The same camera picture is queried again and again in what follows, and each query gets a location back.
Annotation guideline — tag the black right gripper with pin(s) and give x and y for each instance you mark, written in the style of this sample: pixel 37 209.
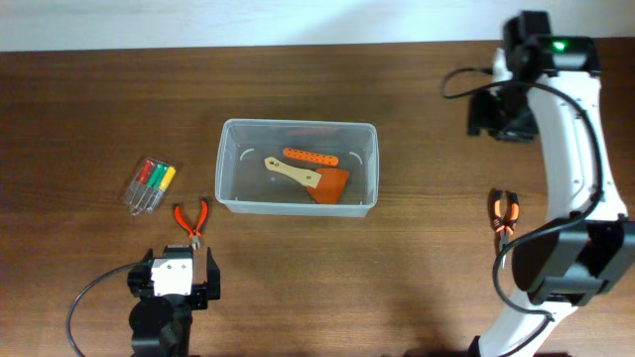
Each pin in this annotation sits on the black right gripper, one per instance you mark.
pixel 477 118

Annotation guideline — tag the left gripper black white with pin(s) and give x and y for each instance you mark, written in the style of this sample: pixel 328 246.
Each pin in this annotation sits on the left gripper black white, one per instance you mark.
pixel 201 293

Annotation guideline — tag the orange black long nose pliers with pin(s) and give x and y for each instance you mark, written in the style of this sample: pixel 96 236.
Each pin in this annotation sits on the orange black long nose pliers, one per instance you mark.
pixel 504 213

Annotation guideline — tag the wooden handled orange scraper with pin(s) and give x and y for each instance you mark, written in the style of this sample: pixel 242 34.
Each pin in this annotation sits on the wooden handled orange scraper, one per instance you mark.
pixel 325 185

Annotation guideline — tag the orange socket bit holder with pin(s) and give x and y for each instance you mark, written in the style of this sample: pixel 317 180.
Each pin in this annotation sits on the orange socket bit holder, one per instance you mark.
pixel 312 158

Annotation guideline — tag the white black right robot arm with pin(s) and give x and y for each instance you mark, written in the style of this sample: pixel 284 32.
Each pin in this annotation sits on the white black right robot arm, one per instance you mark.
pixel 547 87

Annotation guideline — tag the clear plastic container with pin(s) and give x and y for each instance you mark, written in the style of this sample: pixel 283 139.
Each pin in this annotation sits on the clear plastic container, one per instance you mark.
pixel 244 185

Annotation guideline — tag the red black diagonal cutters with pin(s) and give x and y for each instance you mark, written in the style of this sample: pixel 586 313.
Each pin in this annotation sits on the red black diagonal cutters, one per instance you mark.
pixel 195 229

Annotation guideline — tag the clear screwdriver set case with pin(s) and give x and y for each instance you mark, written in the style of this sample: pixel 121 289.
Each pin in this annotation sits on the clear screwdriver set case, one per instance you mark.
pixel 138 197

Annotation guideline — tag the green handled screwdriver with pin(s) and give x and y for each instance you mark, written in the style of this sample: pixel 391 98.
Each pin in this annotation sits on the green handled screwdriver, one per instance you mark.
pixel 156 175

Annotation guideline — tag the yellow handled screwdriver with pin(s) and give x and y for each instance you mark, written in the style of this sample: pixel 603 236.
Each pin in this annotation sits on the yellow handled screwdriver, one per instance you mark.
pixel 167 179

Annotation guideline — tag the red handled screwdriver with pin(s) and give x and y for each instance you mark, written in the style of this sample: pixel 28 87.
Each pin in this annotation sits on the red handled screwdriver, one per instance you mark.
pixel 144 173

